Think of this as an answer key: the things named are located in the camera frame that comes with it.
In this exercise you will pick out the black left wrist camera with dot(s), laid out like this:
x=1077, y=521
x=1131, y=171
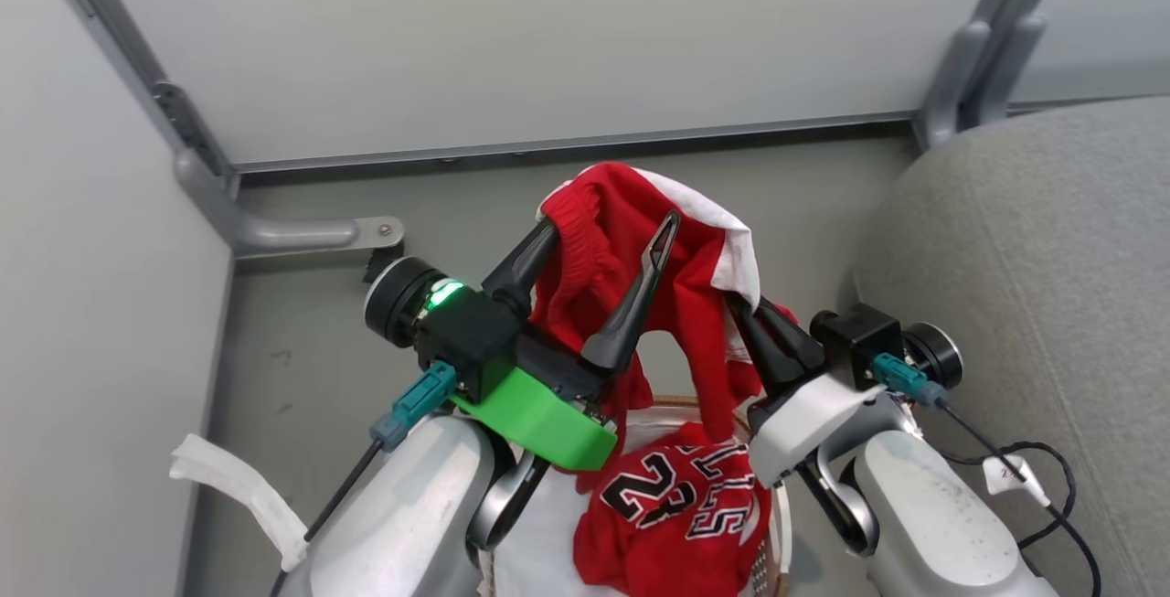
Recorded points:
x=457, y=327

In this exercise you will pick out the grey fabric sofa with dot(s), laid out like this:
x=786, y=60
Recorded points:
x=1033, y=259

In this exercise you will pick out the white laundry basket brown rim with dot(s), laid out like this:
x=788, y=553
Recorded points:
x=777, y=533

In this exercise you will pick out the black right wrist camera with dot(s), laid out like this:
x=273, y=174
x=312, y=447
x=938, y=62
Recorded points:
x=864, y=336

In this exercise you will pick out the grey partition bottom rail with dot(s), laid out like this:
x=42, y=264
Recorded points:
x=567, y=142

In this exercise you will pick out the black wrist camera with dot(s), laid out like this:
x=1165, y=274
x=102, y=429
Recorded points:
x=864, y=336
x=457, y=327

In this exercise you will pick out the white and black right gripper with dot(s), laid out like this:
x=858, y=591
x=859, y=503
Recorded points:
x=804, y=423

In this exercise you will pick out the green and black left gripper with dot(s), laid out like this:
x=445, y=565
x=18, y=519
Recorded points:
x=539, y=414

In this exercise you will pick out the grey partition support foot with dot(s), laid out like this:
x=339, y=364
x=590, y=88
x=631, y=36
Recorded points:
x=283, y=233

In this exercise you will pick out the red basketball jersey number 23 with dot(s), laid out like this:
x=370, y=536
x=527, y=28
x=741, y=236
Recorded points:
x=676, y=506

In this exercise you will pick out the black caster wheel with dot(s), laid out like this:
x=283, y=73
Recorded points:
x=382, y=263

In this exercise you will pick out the grey partition corner post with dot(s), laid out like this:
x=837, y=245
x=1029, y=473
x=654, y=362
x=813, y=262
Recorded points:
x=128, y=39

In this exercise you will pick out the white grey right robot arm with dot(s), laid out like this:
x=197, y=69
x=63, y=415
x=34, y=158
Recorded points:
x=932, y=524

